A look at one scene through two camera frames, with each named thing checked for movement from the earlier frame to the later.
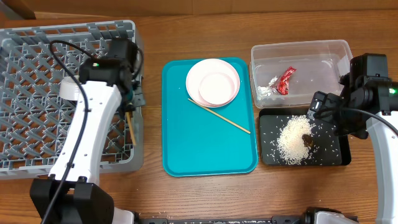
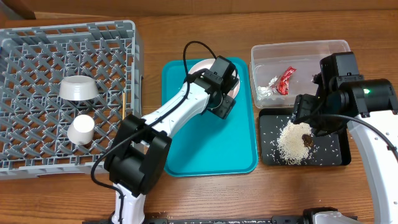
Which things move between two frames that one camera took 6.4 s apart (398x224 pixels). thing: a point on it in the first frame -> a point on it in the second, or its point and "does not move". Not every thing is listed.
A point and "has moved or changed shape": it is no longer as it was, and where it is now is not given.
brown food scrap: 307,140 does not move
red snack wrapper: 283,85 does not move
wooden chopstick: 131,127 has moved or changed shape
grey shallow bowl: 69,88 does not move
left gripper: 139,102 -> 226,109
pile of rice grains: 291,147 does not move
